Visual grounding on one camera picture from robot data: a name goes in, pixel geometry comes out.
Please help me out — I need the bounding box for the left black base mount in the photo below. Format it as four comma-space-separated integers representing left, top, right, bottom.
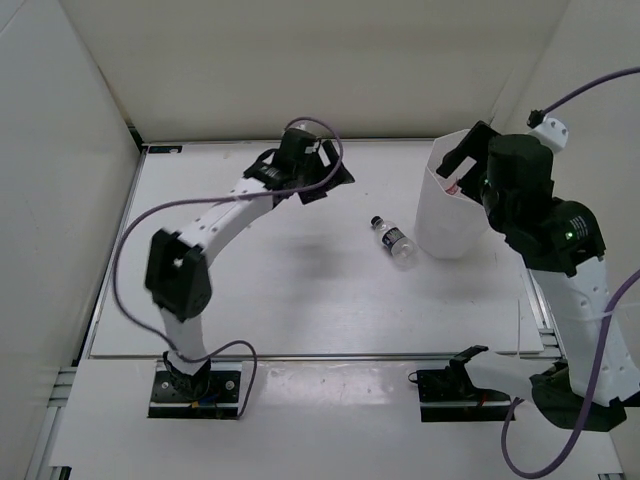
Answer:
147, 361, 242, 420

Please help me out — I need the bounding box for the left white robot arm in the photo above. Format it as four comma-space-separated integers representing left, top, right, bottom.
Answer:
144, 128, 354, 400

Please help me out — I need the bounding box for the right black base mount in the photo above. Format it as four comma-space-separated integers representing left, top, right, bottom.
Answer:
407, 370, 511, 423

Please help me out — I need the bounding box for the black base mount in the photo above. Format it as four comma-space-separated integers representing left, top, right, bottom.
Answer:
147, 361, 242, 420
407, 370, 511, 423

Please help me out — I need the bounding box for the small black-capped plastic bottle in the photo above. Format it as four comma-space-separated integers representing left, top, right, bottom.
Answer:
370, 216, 417, 270

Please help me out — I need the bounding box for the red-labelled clear plastic bottle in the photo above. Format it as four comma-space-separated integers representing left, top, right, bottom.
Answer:
444, 178, 460, 196

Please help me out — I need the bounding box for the white octagonal plastic bin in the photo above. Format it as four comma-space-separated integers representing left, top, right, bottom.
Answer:
414, 129, 489, 259

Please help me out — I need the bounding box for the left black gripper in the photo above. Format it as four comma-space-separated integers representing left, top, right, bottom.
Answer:
294, 140, 354, 205

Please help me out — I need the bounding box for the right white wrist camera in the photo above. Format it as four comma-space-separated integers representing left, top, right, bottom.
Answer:
527, 110, 569, 153

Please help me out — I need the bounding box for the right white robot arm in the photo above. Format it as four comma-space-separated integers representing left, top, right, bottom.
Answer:
436, 121, 639, 432

